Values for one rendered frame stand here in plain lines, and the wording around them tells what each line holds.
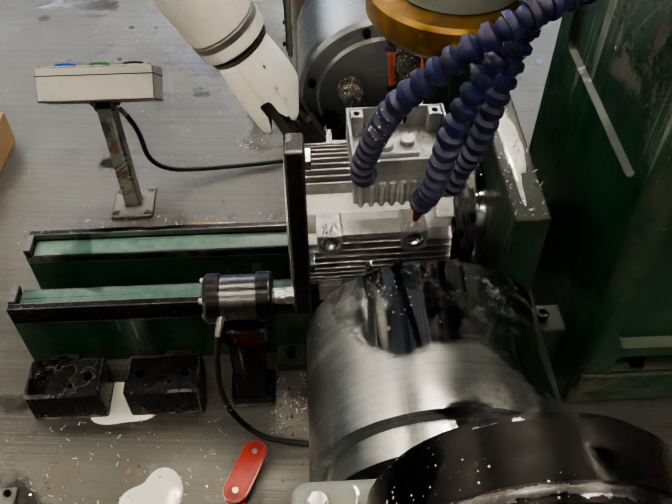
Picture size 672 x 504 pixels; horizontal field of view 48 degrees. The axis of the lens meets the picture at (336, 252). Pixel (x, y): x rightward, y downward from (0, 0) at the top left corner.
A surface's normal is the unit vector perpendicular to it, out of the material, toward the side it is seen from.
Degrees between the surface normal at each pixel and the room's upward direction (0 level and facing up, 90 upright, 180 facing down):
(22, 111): 0
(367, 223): 0
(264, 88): 79
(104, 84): 51
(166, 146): 0
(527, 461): 14
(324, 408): 62
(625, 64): 90
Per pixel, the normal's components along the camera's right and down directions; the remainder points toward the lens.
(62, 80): 0.04, 0.16
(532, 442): -0.08, -0.66
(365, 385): -0.58, -0.51
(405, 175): 0.07, 0.75
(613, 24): -1.00, 0.04
